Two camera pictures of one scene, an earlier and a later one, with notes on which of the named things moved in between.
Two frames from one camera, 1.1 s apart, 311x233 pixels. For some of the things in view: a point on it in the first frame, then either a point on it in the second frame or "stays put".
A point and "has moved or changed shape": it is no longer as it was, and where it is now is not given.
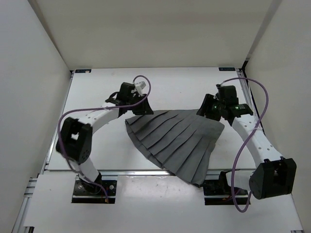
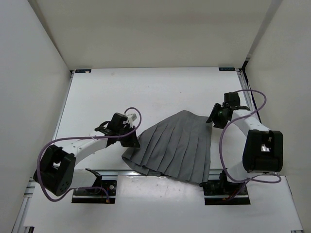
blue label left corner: x=83 y=71 stays put
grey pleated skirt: x=180 y=141 has moved or changed shape
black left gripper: x=144 y=108 → x=132 y=141
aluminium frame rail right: x=250 y=97 stays put
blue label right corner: x=226 y=69 stays put
